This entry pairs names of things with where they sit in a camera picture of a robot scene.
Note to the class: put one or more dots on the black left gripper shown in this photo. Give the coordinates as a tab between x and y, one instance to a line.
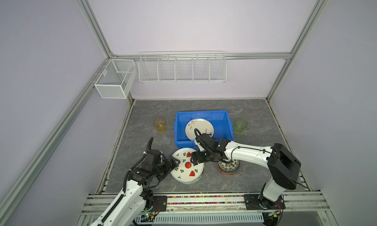
169	168

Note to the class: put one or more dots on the white mesh basket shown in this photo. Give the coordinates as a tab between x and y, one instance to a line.
116	79

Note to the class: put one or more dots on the white wire rack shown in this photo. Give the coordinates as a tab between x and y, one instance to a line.
182	67

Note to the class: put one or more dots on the white watermelon pattern plate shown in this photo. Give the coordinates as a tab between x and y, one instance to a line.
187	172

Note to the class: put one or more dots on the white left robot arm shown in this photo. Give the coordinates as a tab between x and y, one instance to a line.
132	187

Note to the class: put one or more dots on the amber glass cup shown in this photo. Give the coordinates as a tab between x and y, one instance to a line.
160	124

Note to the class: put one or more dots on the green leaf patterned bowl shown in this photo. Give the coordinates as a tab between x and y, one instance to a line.
229	165

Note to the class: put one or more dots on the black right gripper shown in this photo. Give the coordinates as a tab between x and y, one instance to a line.
200	160

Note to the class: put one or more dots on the white floral painted plate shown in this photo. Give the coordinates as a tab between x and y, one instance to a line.
204	126

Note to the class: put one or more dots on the green glass cup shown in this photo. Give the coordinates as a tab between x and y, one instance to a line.
240	126

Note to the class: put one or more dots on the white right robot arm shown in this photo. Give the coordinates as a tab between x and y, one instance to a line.
283	166

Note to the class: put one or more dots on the red rimmed bottom bowl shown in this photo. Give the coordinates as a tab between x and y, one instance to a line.
226	173

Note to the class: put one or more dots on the blue plastic bin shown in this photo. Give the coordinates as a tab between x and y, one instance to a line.
215	123

